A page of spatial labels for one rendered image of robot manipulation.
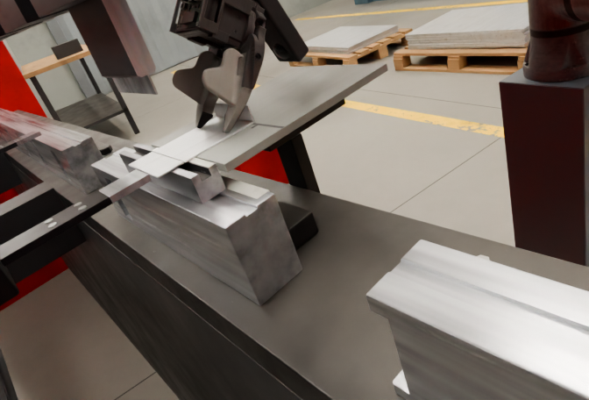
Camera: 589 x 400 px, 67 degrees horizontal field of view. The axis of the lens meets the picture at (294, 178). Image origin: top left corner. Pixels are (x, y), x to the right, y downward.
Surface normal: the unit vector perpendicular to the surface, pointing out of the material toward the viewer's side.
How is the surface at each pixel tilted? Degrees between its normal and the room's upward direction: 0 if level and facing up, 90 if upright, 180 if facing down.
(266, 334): 0
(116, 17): 90
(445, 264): 0
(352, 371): 0
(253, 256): 90
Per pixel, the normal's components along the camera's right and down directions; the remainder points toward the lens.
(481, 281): -0.29, -0.85
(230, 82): 0.68, -0.03
